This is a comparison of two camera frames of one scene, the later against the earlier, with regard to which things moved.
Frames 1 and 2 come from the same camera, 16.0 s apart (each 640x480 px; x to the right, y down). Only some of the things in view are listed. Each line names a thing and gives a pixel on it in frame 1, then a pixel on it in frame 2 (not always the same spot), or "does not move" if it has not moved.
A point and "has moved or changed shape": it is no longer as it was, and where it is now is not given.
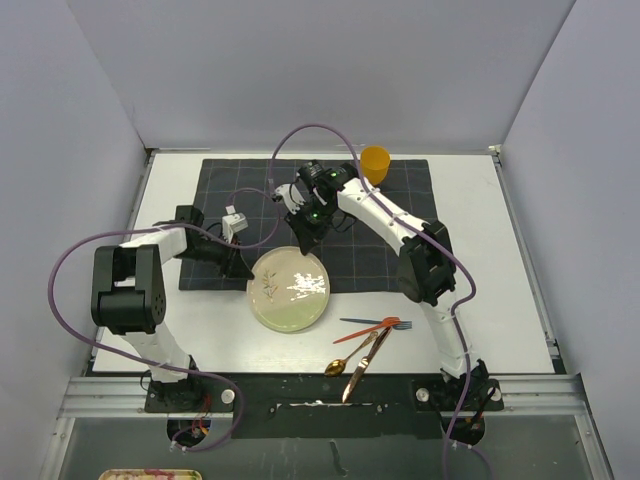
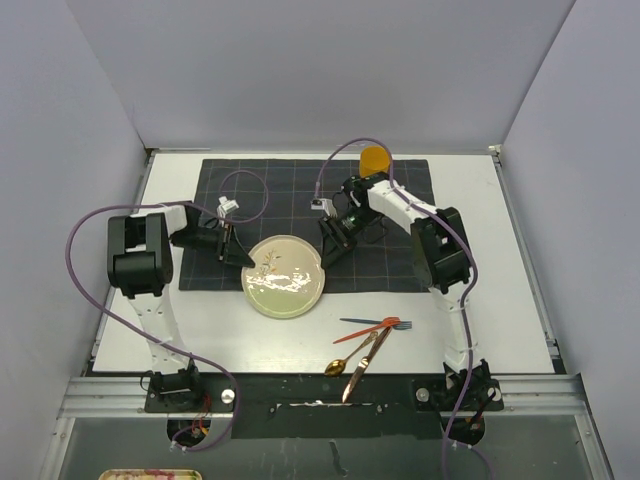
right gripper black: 308,237 to 336,243
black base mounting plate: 311,406 does not move
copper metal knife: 364,363 does not move
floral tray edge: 150,474 does not move
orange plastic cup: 375,161 does not move
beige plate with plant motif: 289,291 has moved or changed shape
